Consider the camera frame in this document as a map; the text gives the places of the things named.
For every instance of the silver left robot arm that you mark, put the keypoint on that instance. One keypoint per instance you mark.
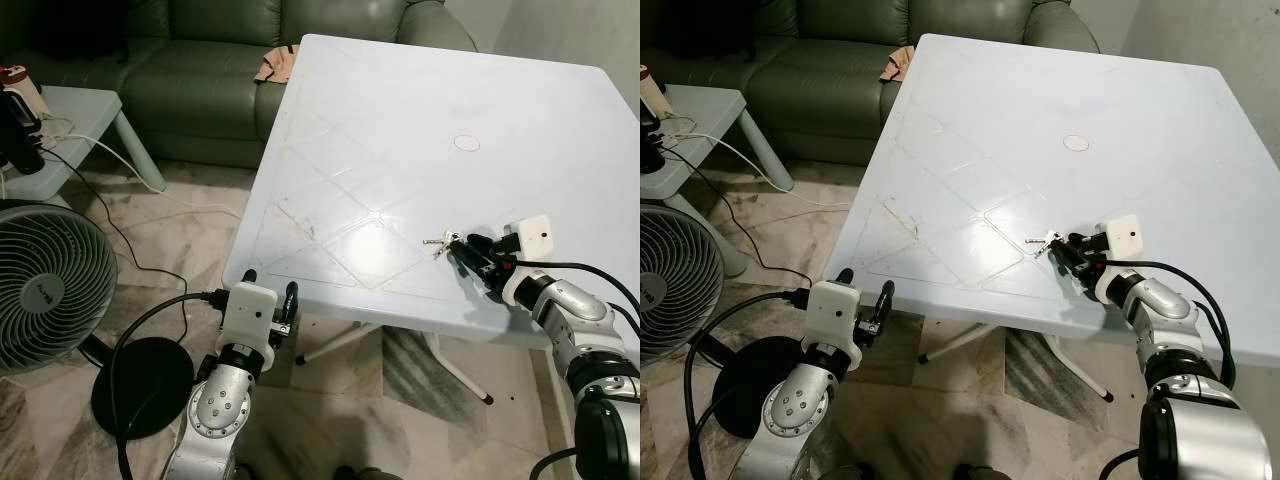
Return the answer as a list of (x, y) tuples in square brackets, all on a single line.
[(795, 410), (215, 410)]

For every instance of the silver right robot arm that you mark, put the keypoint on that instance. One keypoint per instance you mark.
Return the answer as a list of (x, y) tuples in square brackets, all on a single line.
[(575, 305), (1160, 300)]

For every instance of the white metal table leg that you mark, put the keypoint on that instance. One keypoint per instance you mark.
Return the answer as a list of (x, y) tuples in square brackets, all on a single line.
[(955, 342), (1080, 368), (335, 343), (455, 368)]

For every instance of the round white table cap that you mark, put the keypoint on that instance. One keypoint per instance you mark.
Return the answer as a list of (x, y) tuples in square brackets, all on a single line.
[(467, 143), (1076, 143)]

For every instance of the white plastic table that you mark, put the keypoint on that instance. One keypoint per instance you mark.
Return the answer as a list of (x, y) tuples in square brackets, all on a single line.
[(400, 130), (1000, 130)]

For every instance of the grey floor fan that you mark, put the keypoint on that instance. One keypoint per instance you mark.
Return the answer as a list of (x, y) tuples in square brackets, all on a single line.
[(675, 285), (50, 285)]

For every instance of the dark robot foot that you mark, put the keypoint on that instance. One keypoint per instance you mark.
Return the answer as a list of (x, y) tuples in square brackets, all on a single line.
[(985, 474), (378, 474)]

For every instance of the green leather sofa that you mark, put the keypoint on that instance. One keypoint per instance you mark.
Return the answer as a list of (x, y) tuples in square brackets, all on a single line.
[(200, 90), (810, 95)]

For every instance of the black device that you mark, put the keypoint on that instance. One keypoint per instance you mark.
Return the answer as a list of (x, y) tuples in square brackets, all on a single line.
[(650, 150), (18, 145)]

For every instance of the tan crumpled cloth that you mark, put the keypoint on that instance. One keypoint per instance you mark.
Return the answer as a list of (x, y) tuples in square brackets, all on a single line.
[(277, 65), (897, 65)]

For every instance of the grey side table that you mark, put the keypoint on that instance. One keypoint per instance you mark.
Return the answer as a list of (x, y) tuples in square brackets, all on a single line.
[(710, 105), (80, 110)]

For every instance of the white bottle with red cap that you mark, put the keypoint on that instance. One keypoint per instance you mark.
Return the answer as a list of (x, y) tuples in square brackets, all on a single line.
[(652, 95), (22, 95)]

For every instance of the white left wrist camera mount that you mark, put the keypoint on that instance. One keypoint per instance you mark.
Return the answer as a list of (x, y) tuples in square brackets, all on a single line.
[(247, 315), (832, 315)]

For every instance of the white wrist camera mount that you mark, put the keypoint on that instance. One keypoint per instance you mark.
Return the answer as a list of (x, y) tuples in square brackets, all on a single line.
[(832, 315), (247, 315), (1125, 238), (530, 238)]

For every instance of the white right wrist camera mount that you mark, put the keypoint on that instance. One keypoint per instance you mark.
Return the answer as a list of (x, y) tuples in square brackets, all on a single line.
[(1125, 238), (530, 238)]

